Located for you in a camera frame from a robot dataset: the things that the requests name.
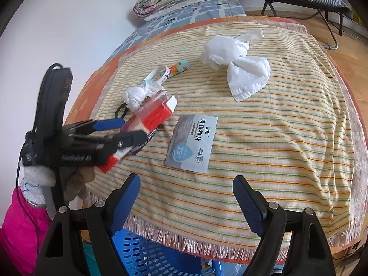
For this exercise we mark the person's left forearm pink sleeve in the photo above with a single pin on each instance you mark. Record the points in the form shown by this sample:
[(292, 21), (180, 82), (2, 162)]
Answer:
[(20, 230)]

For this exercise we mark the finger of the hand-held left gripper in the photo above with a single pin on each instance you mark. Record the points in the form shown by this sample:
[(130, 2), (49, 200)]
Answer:
[(126, 141), (107, 124)]

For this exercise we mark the striped yellow towel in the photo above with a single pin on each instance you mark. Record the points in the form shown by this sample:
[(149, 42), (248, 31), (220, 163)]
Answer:
[(273, 149)]

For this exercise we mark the white paper napkin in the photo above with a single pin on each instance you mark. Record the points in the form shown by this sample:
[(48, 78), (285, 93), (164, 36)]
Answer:
[(247, 77)]

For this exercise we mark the colourful fruit print tube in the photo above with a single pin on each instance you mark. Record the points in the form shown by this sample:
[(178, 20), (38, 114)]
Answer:
[(179, 66)]

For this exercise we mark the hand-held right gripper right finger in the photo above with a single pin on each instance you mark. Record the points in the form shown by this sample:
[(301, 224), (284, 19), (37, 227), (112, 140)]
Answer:
[(247, 207)]

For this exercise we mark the large white tissue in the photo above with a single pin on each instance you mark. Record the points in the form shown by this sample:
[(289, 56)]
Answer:
[(221, 49)]

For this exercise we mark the blue checked bedsheet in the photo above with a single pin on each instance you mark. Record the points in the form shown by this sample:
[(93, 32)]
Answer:
[(184, 14)]

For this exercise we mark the small white tissue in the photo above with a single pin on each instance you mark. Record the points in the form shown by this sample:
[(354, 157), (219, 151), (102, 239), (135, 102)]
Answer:
[(135, 95)]

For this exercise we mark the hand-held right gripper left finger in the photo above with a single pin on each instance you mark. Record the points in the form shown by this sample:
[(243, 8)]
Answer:
[(126, 207)]

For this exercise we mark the grey wipe packet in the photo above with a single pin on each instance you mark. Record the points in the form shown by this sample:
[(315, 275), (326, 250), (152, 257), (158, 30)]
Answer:
[(192, 143)]

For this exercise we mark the grey checked fringed towel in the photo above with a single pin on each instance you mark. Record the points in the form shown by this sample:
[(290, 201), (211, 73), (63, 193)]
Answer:
[(358, 120)]

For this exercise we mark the blue plastic basket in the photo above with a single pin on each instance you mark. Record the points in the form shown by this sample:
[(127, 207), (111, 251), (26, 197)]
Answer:
[(138, 250)]

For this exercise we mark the red and white carton box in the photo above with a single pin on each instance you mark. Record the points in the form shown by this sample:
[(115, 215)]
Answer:
[(155, 115)]

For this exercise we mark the person's left hand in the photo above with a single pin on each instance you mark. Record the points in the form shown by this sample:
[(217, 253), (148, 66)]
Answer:
[(34, 178)]

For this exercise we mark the white rubber wristband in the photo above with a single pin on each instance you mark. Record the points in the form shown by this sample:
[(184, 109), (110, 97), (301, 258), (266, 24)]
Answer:
[(166, 73)]

